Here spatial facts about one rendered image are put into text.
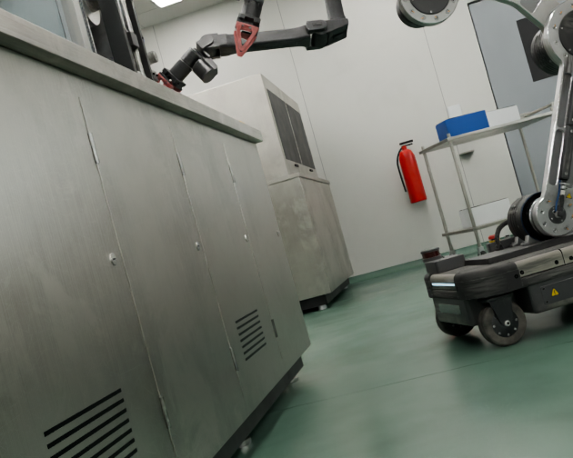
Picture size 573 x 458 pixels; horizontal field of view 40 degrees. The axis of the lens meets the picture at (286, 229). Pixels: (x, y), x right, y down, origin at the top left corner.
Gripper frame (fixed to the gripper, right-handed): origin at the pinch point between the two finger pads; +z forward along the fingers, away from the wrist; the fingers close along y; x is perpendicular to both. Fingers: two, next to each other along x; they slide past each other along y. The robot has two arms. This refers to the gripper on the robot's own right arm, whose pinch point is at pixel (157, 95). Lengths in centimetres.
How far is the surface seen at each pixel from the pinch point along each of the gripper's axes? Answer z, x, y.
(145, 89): -12, -31, -94
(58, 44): -13, -30, -133
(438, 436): -3, -126, -90
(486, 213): -62, -123, 305
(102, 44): -2.5, 15.5, -24.1
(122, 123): -5, -36, -106
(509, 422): -15, -133, -91
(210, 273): 11, -65, -75
